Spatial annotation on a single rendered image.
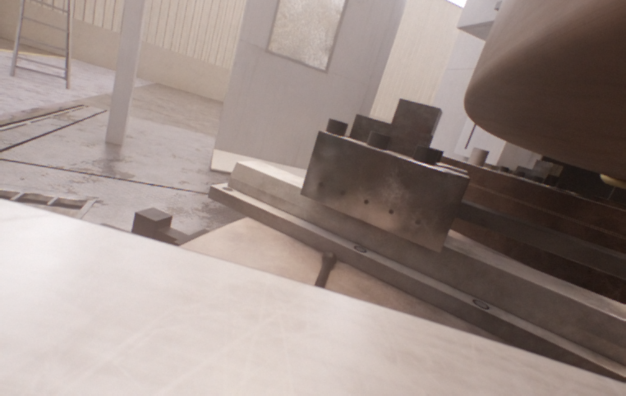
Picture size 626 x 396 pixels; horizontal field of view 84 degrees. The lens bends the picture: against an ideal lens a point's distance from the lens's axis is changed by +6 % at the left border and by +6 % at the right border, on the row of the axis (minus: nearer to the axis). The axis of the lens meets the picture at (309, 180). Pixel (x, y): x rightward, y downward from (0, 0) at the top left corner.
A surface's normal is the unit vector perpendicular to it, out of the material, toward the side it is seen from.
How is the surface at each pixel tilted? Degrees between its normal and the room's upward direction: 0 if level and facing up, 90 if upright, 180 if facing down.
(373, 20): 90
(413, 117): 90
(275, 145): 90
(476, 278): 71
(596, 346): 90
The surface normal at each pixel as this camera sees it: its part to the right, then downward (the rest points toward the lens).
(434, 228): -0.41, 0.08
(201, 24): 0.30, 0.29
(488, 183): -0.71, -0.06
